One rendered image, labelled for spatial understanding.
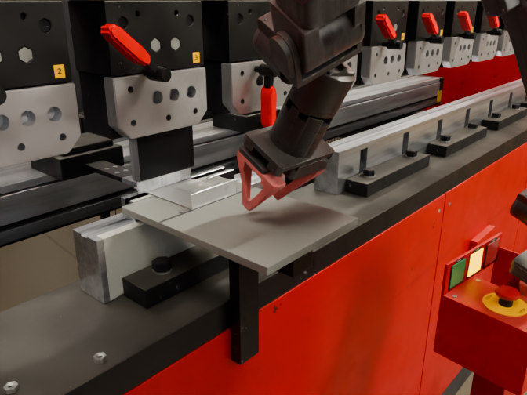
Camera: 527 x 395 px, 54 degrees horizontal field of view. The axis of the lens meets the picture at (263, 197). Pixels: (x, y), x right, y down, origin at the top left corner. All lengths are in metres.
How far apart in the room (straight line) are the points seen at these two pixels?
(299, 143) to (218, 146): 0.62
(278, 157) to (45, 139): 0.26
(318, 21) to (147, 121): 0.31
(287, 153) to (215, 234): 0.13
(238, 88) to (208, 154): 0.39
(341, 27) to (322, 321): 0.60
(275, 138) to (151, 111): 0.19
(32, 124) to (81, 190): 0.39
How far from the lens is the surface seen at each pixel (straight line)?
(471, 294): 1.00
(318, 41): 0.49
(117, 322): 0.71
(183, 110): 0.73
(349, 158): 1.13
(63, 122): 0.63
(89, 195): 1.00
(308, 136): 0.58
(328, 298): 0.96
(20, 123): 0.61
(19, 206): 0.95
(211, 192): 0.72
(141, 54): 0.64
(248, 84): 0.82
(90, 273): 0.76
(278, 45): 0.49
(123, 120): 0.67
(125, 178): 0.83
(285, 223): 0.65
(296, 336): 0.91
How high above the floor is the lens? 1.26
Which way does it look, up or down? 21 degrees down
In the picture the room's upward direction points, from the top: straight up
